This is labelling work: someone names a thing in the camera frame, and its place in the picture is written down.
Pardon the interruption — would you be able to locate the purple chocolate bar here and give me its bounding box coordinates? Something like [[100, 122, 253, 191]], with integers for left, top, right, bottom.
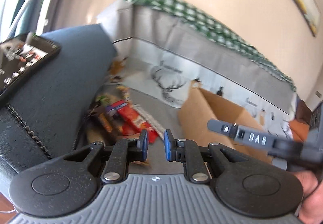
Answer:
[[105, 103, 127, 116]]

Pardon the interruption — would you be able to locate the person's right hand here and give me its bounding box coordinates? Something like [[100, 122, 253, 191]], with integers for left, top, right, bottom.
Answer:
[[294, 171, 323, 224]]

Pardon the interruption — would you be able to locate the green nut snack bag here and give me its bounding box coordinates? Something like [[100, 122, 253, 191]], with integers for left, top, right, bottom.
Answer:
[[96, 93, 115, 107]]

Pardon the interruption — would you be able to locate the orange cushion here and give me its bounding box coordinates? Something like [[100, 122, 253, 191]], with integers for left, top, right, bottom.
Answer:
[[289, 119, 309, 142]]

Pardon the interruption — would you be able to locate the yellow red snack stick packet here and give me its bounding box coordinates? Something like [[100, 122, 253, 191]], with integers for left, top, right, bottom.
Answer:
[[117, 85, 131, 102]]

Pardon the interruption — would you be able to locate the brown blanket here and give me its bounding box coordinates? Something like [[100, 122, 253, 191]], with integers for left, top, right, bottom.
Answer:
[[295, 100, 312, 125]]

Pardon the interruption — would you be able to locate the dark brown chocolate bar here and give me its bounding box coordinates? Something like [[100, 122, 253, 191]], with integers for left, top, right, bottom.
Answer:
[[96, 113, 114, 133]]

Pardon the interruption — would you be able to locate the brown cardboard box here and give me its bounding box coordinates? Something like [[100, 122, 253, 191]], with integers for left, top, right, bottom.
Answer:
[[178, 88, 288, 164]]

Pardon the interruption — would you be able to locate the silver white snack bar wrapper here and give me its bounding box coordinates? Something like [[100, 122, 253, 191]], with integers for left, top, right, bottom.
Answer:
[[132, 104, 165, 140]]

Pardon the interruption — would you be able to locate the black smartphone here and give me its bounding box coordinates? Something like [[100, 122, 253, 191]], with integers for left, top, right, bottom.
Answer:
[[1, 32, 61, 106]]

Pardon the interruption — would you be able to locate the green checkered cloth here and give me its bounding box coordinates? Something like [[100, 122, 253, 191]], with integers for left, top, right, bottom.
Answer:
[[124, 0, 297, 92]]

